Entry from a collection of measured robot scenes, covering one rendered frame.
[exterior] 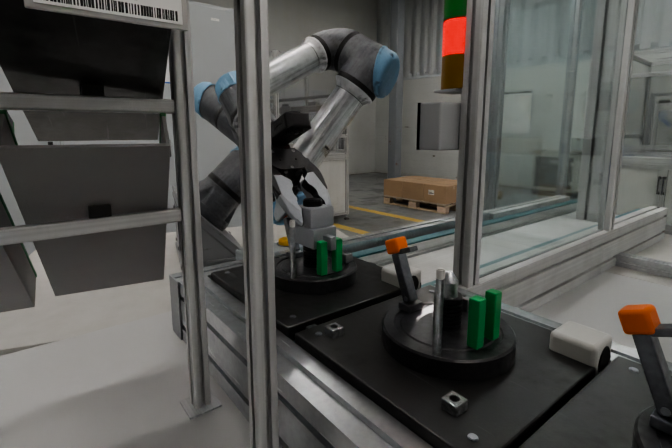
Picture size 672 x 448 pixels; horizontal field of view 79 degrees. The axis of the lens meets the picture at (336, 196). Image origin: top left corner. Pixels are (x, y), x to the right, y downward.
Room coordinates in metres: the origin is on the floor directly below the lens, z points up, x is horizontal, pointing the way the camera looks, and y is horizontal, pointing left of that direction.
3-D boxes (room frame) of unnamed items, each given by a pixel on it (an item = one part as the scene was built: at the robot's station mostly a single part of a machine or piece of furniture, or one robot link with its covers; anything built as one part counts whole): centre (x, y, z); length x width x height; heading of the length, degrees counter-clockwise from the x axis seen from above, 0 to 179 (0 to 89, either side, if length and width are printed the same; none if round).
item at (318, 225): (0.61, 0.03, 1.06); 0.08 x 0.04 x 0.07; 38
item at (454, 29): (0.64, -0.19, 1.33); 0.05 x 0.05 x 0.05
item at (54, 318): (1.04, 0.35, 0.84); 0.90 x 0.70 x 0.03; 111
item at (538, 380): (0.41, -0.12, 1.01); 0.24 x 0.24 x 0.13; 38
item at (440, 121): (0.64, -0.19, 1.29); 0.12 x 0.05 x 0.25; 128
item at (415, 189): (6.42, -1.47, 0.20); 1.20 x 0.80 x 0.41; 41
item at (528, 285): (0.78, -0.21, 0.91); 0.84 x 0.28 x 0.10; 128
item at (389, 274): (0.60, -0.10, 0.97); 0.05 x 0.05 x 0.04; 38
